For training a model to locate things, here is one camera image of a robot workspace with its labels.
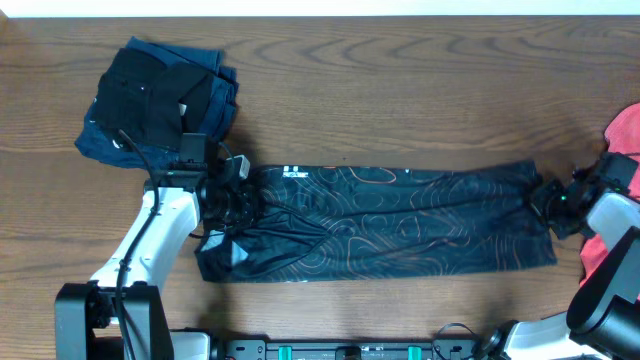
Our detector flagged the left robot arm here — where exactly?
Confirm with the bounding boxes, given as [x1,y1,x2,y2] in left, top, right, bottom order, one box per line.
[54,133,257,359]

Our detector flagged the black shirt with orange lines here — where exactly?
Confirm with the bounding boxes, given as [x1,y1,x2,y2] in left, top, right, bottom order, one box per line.
[195,161,556,283]

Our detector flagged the red shirt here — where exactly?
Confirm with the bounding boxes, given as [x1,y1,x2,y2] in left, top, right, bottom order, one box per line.
[580,103,639,286]

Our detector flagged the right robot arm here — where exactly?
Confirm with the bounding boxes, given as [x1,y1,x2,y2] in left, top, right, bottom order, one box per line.
[472,152,639,360]

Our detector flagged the folded navy blue garment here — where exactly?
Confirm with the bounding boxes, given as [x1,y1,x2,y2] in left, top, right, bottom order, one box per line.
[75,37,239,168]

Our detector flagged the folded black garment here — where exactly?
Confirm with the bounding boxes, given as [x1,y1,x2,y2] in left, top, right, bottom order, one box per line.
[92,48,214,150]

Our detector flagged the left black cable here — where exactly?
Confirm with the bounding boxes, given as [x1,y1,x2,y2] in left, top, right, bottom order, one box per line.
[114,129,161,360]

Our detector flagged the black mounting rail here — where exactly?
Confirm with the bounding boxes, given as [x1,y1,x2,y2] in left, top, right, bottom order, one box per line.
[225,339,477,360]

